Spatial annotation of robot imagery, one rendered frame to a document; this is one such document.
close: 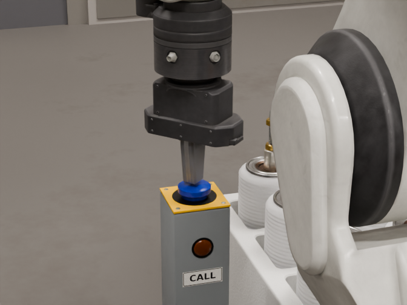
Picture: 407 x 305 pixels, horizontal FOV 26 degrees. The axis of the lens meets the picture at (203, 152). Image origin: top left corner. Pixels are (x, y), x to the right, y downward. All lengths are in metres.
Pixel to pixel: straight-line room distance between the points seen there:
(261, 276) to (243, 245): 0.08
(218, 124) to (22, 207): 0.86
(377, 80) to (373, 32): 0.04
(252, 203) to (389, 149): 0.72
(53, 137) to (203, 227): 1.13
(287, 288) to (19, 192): 0.85
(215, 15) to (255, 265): 0.38
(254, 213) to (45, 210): 0.60
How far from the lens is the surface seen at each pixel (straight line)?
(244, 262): 1.23
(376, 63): 0.60
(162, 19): 0.96
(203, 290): 1.09
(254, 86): 2.47
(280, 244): 1.20
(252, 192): 1.28
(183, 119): 1.00
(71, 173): 1.93
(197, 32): 0.95
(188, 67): 0.96
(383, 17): 0.60
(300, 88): 0.61
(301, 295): 1.12
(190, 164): 1.03
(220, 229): 1.05
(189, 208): 1.03
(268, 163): 1.29
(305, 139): 0.61
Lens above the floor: 0.77
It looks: 22 degrees down
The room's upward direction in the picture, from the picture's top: straight up
